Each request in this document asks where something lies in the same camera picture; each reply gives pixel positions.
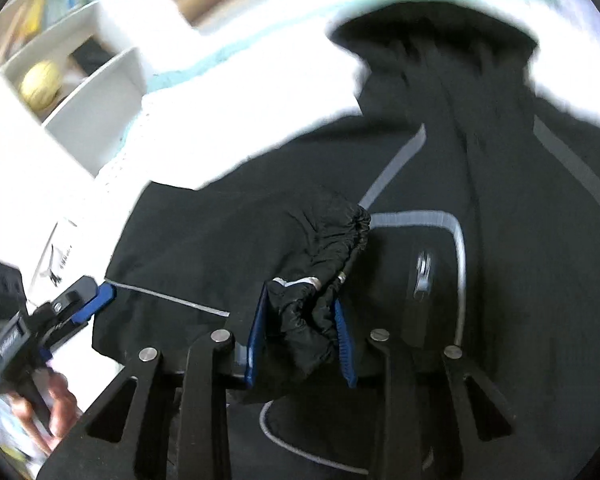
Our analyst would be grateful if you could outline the yellow ball on shelf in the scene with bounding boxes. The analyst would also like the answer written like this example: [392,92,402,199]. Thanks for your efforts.
[19,60,62,112]

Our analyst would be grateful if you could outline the white floral bed quilt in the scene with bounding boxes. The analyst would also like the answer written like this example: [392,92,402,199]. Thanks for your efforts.
[0,0,600,321]

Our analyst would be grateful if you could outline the black hooded jacket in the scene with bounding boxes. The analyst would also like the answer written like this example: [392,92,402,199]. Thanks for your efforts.
[90,1,600,480]

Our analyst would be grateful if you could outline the white bookshelf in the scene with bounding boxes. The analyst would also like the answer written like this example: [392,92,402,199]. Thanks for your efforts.
[0,0,147,174]

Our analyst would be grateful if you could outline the person's left hand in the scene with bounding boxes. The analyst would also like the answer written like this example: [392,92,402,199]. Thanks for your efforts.
[7,368,82,456]

